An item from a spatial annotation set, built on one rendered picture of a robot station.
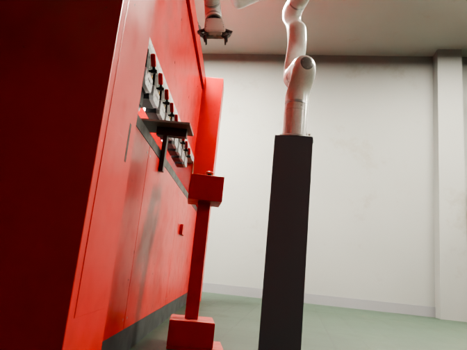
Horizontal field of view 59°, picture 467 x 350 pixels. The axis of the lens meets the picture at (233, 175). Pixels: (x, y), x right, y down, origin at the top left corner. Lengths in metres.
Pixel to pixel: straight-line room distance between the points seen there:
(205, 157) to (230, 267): 1.90
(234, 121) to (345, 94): 1.60
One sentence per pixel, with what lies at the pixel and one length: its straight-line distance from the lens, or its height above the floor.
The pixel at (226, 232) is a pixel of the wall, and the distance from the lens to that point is 5.60.
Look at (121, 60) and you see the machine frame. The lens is 0.98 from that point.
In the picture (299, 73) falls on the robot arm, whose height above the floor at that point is 1.31.
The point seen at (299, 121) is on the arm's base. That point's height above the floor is 1.09.
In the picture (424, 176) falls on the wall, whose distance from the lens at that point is 5.88.
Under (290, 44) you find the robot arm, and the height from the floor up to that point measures 1.51.
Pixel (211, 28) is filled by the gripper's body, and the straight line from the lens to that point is 2.07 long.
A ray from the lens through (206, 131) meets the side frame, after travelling 4.27.
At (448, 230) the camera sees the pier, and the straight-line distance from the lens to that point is 5.64.
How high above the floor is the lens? 0.38
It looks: 12 degrees up
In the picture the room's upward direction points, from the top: 6 degrees clockwise
